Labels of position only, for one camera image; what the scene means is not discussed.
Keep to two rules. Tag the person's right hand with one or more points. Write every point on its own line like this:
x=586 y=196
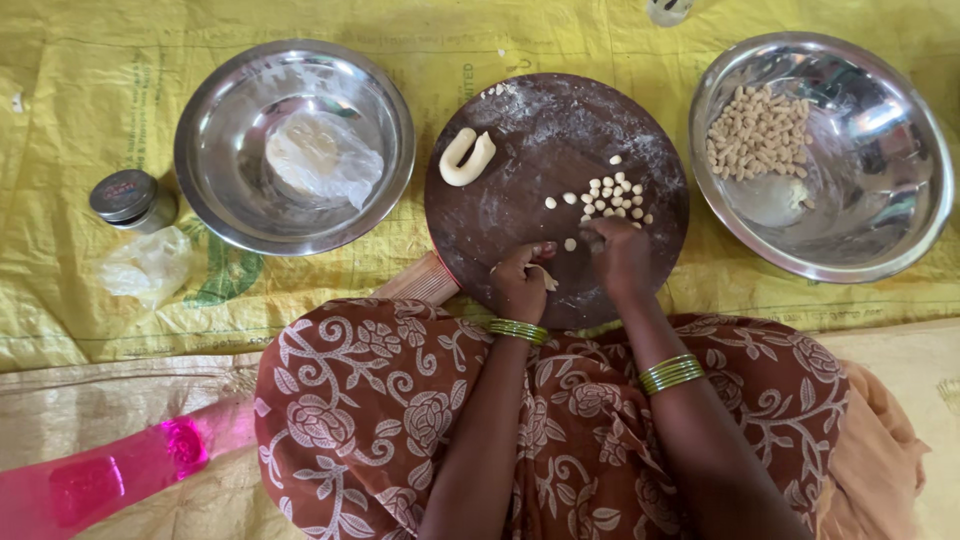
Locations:
x=626 y=259

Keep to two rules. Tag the person's left hand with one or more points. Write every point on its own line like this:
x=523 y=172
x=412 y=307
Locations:
x=517 y=289

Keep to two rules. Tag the person's right fingers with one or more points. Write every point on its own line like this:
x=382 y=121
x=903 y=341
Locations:
x=595 y=234

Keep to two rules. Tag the person's left fingers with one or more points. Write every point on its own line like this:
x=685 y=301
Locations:
x=538 y=250

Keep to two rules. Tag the thin dough strip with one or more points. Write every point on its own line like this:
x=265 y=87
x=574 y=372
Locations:
x=546 y=277

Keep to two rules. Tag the cluster of small dough bits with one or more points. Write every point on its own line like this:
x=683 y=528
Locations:
x=611 y=193

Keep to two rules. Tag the round dark wooden board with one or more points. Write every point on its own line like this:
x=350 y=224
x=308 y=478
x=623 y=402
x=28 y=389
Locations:
x=540 y=180

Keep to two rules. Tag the green bangles on left wrist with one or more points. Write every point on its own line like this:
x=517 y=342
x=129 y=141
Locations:
x=519 y=331

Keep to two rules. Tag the green bangles on wrist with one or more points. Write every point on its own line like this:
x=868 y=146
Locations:
x=671 y=373
x=519 y=331

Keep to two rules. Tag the bent dough roll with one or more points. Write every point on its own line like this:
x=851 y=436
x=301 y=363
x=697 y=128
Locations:
x=465 y=159

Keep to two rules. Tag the ridged wooden paddle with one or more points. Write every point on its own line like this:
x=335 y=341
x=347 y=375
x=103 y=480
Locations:
x=418 y=281

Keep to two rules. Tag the green bangles on right wrist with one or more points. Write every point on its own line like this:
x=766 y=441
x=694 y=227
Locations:
x=671 y=373

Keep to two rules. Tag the heap of shaped dough pieces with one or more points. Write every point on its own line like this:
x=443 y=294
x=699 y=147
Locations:
x=757 y=133

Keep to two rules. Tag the plastic-wrapped dough lump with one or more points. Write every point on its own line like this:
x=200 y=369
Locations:
x=322 y=157

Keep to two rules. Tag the brown floral dress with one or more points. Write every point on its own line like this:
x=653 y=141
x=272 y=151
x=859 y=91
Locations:
x=352 y=420

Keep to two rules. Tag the steel bowl with shaped pieces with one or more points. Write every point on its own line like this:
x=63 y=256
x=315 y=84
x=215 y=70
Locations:
x=862 y=217

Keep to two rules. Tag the steel bowl with wrapped dough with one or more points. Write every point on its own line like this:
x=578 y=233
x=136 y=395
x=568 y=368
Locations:
x=225 y=180

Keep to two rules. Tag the orange cloth scarf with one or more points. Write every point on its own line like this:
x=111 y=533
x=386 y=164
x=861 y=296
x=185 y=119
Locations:
x=874 y=465

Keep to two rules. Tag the crumpled clear plastic bag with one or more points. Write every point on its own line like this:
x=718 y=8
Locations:
x=146 y=264

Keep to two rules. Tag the small steel tin with lid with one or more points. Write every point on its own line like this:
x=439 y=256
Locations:
x=131 y=199

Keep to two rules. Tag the beige woven mat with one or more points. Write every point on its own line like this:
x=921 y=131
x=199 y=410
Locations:
x=112 y=397

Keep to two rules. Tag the yellow woven sack mat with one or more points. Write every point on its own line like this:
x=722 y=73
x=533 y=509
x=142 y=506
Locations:
x=75 y=112

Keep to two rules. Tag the pink translucent plastic object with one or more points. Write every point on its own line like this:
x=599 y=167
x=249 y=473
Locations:
x=90 y=472

